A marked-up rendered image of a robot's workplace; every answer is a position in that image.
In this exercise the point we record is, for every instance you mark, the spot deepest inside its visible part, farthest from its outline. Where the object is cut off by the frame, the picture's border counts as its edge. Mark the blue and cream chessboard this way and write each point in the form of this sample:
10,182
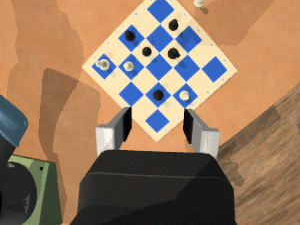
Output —
201,69

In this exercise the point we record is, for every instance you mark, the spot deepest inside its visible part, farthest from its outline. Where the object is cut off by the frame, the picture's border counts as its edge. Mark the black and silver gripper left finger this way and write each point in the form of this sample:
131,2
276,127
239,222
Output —
112,135

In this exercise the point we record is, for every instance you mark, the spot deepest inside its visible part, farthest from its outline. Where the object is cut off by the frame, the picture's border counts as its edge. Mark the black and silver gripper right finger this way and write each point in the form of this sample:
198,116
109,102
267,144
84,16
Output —
202,138

